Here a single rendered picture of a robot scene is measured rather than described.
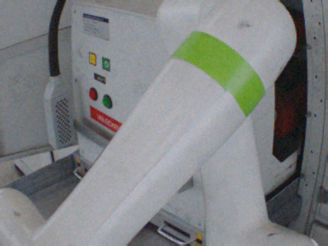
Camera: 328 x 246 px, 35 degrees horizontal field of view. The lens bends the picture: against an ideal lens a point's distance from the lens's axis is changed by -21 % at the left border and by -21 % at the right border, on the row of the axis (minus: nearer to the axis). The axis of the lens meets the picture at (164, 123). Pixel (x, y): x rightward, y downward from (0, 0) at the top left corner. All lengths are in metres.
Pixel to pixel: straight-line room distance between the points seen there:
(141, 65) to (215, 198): 0.44
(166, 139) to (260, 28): 0.18
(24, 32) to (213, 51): 1.10
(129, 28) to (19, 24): 0.53
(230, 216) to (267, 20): 0.37
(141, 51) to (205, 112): 0.62
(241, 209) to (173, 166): 0.30
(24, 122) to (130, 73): 0.60
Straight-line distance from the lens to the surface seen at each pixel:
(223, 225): 0.95
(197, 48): 0.68
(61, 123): 1.51
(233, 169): 0.91
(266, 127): 1.34
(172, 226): 1.41
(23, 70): 1.75
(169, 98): 0.66
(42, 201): 1.61
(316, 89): 1.39
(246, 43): 0.68
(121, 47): 1.32
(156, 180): 0.65
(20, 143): 1.86
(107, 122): 1.47
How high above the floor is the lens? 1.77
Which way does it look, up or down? 28 degrees down
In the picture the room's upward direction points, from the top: 3 degrees counter-clockwise
